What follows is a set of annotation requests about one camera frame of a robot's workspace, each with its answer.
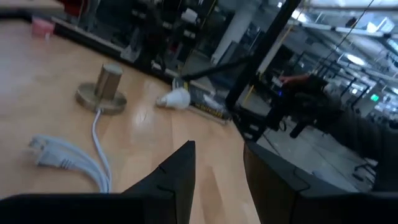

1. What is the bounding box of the black braided cable sleeve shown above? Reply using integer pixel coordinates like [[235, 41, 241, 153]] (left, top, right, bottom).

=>
[[180, 55, 254, 82]]

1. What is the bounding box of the person's hand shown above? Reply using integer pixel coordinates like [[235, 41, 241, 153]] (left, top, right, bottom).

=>
[[279, 73, 310, 85]]

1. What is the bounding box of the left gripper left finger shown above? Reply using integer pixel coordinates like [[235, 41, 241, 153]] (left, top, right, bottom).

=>
[[121, 139, 197, 224]]

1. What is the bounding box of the black aluminium table frame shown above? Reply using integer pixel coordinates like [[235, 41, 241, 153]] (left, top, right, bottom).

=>
[[51, 0, 304, 144]]

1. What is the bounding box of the small red box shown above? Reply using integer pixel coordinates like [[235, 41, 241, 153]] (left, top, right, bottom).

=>
[[30, 16, 57, 40]]

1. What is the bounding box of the red storage bin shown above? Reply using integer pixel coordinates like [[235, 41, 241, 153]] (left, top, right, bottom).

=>
[[60, 0, 94, 18]]

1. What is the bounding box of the white power cord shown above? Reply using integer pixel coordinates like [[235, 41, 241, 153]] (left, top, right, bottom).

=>
[[27, 107, 113, 194]]

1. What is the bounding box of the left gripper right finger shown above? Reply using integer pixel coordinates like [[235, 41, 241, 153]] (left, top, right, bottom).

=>
[[243, 141, 374, 224]]

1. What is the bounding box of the white lightbulb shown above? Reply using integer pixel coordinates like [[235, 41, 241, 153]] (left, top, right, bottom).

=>
[[154, 87, 192, 111]]

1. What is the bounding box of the brass lamp socket base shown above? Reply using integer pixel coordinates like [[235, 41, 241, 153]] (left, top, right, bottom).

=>
[[75, 63, 128, 116]]

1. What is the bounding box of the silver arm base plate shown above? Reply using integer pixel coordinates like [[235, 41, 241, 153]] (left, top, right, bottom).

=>
[[119, 29, 142, 63]]

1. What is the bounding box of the beige wooden desk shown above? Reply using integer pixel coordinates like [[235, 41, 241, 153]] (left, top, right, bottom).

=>
[[0, 0, 65, 15]]

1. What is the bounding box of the person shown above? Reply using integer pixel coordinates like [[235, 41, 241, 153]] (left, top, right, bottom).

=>
[[278, 73, 348, 139]]

